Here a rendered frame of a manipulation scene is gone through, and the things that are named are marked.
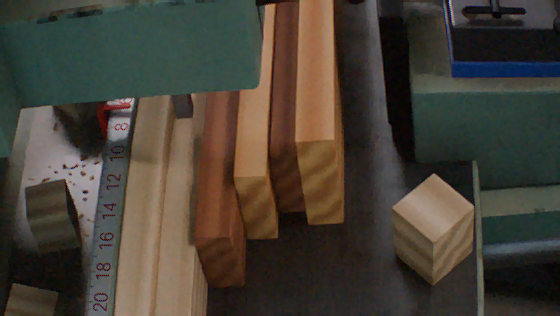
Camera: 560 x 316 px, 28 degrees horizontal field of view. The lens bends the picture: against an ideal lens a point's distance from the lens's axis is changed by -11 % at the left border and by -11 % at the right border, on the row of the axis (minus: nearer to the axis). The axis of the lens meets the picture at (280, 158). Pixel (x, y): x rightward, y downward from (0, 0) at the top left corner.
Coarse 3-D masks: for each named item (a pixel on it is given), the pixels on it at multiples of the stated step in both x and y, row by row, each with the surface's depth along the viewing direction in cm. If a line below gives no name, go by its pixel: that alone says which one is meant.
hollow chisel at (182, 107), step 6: (174, 96) 67; (180, 96) 67; (186, 96) 67; (174, 102) 67; (180, 102) 67; (186, 102) 67; (192, 102) 69; (174, 108) 68; (180, 108) 68; (186, 108) 68; (192, 108) 68; (180, 114) 68; (186, 114) 68; (192, 114) 68
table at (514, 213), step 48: (384, 96) 75; (384, 144) 72; (384, 192) 70; (480, 192) 73; (528, 192) 72; (288, 240) 69; (336, 240) 68; (384, 240) 68; (480, 240) 67; (240, 288) 67; (288, 288) 66; (336, 288) 66; (384, 288) 66; (432, 288) 65; (480, 288) 65
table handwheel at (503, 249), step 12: (516, 240) 75; (528, 240) 75; (540, 240) 75; (552, 240) 75; (492, 252) 76; (504, 252) 76; (516, 252) 76; (528, 252) 76; (540, 252) 75; (552, 252) 75; (492, 264) 76; (504, 264) 76; (516, 264) 76; (528, 264) 77
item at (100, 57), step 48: (48, 0) 59; (96, 0) 58; (144, 0) 58; (192, 0) 57; (240, 0) 57; (48, 48) 60; (96, 48) 60; (144, 48) 60; (192, 48) 60; (240, 48) 60; (48, 96) 63; (96, 96) 63; (144, 96) 63
